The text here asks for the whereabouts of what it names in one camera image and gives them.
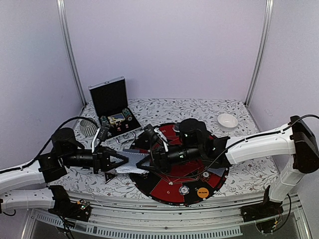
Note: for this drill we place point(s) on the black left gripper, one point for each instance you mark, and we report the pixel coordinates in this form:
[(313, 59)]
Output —
[(101, 159)]

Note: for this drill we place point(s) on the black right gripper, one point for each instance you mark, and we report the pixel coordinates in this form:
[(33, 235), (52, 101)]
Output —
[(160, 161)]

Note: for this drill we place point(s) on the clear dealer button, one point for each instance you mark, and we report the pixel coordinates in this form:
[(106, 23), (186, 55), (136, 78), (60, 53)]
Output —
[(176, 128)]

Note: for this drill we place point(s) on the red poker chip stack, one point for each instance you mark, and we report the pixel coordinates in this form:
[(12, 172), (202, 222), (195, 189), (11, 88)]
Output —
[(205, 176)]

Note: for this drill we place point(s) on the orange big blind button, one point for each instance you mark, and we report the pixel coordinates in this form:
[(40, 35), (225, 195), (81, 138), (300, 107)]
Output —
[(203, 192)]

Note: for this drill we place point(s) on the single blue playing card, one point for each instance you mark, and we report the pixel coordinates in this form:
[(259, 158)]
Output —
[(218, 171)]

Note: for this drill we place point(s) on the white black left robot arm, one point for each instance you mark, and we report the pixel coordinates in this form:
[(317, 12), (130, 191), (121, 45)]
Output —
[(44, 168)]

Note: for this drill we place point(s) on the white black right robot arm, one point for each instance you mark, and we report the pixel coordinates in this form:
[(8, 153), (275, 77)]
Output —
[(294, 138)]

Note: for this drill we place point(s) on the black triangular card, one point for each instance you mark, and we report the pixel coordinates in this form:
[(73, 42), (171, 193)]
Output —
[(109, 176)]

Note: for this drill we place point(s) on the red dice set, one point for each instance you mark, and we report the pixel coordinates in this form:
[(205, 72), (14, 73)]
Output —
[(121, 127)]

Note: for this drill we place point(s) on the striped grey cup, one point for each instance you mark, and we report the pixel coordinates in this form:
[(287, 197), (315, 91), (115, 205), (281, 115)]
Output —
[(87, 128)]

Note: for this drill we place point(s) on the left poker chip row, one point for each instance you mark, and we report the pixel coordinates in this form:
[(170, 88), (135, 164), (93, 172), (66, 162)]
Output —
[(104, 121)]

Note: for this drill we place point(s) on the poker chip row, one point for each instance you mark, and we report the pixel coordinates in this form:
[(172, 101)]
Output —
[(104, 121), (127, 114)]

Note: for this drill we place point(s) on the round red black poker mat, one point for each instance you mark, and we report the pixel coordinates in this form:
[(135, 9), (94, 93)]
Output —
[(163, 187)]

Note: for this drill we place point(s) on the boxed playing card deck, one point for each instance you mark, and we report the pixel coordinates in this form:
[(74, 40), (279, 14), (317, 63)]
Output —
[(116, 118)]

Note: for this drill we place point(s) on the right poker chip row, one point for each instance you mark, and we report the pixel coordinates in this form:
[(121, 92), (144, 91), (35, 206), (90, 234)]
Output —
[(127, 114)]

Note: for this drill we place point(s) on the aluminium poker chip case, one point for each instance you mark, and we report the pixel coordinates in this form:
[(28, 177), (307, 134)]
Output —
[(110, 98)]

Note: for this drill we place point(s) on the white ceramic bowl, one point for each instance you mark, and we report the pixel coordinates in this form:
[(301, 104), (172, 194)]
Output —
[(227, 122)]

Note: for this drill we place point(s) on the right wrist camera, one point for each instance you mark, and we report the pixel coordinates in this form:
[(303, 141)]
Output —
[(154, 133)]

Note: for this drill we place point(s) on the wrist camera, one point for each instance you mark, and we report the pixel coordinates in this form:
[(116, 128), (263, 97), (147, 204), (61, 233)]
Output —
[(154, 133), (100, 136)]

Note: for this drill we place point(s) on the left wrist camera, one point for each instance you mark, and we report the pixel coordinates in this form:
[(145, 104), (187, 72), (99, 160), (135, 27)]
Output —
[(100, 136)]

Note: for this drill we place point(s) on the aluminium front rail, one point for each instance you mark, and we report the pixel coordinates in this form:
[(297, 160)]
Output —
[(214, 218)]

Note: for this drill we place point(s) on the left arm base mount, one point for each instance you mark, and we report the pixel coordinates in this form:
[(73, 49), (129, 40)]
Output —
[(64, 207)]

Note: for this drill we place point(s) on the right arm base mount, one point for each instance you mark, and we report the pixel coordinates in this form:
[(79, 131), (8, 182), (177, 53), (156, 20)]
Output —
[(269, 213)]

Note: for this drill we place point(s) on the left aluminium frame post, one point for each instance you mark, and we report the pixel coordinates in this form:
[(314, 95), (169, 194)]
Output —
[(69, 50)]

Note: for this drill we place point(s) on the aluminium frame post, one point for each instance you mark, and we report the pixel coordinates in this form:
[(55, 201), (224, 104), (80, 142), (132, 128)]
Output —
[(261, 50), (69, 50)]

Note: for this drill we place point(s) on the right aluminium frame post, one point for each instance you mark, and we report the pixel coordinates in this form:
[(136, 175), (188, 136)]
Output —
[(261, 50)]

